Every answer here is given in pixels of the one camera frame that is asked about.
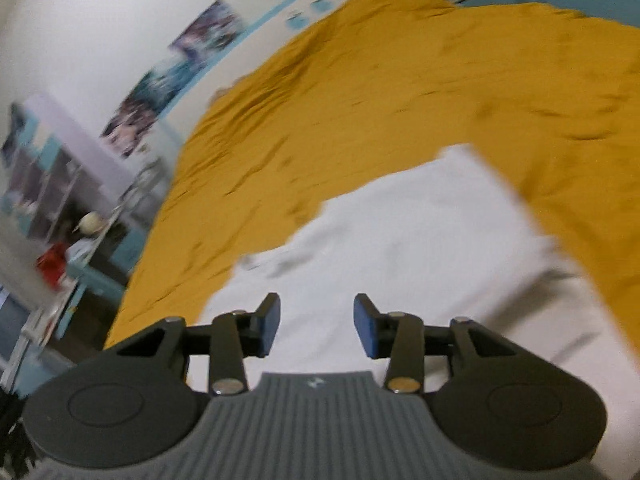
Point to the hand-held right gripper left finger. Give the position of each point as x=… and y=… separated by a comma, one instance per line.
x=271, y=326

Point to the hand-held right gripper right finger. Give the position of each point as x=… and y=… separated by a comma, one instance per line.
x=364, y=327

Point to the white printed t-shirt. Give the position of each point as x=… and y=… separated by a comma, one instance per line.
x=425, y=240

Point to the white round ornament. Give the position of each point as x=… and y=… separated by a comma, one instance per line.
x=90, y=223

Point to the red container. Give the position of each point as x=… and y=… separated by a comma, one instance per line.
x=51, y=263

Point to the mustard yellow blanket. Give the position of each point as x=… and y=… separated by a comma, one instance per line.
x=380, y=90

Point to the shelf unit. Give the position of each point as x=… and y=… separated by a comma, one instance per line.
x=55, y=200

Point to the portrait wall poster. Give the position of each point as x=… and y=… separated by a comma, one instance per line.
x=129, y=127

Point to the teal wall poster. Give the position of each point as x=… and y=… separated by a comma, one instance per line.
x=162, y=82

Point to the purple wall poster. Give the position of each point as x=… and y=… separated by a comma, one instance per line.
x=207, y=32

